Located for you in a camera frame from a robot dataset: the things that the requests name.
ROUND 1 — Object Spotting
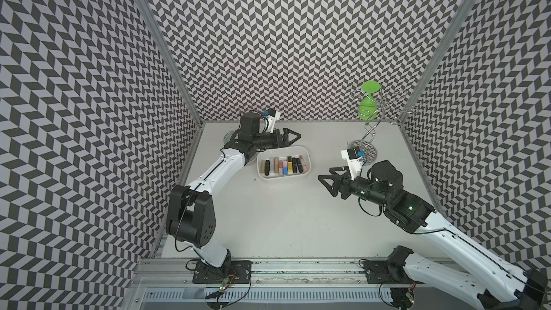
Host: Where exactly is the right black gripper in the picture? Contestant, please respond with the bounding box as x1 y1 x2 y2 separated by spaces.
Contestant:
318 165 390 208

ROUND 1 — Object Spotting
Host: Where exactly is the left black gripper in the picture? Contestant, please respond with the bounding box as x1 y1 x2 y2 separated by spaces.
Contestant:
253 127 301 149

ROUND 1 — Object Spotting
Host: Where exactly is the plain black lipstick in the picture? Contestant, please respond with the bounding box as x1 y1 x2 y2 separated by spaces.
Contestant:
291 157 298 174

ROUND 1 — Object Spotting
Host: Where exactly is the beige matte lipstick tube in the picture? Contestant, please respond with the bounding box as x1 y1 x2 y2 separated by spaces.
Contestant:
273 157 279 175

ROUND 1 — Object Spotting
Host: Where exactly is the white plastic storage box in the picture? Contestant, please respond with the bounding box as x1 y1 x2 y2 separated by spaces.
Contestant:
255 146 312 182

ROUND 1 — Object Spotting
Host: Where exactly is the black lipstick with text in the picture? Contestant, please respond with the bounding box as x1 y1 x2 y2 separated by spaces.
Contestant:
296 158 304 174

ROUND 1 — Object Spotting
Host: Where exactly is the pink lip gloss tube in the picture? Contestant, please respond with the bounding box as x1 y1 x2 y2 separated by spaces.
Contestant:
299 155 308 172

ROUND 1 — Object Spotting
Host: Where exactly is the black lipstick gold band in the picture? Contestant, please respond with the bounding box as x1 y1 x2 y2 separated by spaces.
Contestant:
264 159 271 177

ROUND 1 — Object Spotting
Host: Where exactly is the black and gold square lipstick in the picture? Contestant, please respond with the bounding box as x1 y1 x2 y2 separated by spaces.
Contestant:
287 156 294 175

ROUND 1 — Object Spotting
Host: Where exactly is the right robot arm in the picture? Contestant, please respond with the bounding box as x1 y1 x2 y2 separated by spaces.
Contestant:
318 160 549 309

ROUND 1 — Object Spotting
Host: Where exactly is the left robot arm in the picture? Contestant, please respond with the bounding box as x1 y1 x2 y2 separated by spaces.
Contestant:
165 109 301 269

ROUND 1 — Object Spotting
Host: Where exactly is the green patterned bowl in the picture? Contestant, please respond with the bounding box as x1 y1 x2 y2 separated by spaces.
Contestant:
223 130 235 145

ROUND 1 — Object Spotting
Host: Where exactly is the green plastic cup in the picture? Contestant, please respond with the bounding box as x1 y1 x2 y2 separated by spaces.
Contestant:
358 80 381 121

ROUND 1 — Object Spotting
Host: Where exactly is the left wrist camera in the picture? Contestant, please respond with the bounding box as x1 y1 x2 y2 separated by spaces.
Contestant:
263 109 281 133

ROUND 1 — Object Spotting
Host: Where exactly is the chrome wire stand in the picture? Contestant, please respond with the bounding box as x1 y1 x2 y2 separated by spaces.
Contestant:
347 84 411 165

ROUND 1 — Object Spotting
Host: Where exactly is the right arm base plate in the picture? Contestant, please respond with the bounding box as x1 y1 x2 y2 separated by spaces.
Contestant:
360 260 411 285

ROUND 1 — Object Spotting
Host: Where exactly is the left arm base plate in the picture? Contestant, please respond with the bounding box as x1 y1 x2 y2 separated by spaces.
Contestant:
192 260 253 284

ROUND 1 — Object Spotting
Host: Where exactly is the aluminium front rail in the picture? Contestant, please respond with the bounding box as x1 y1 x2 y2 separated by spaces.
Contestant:
120 258 471 309

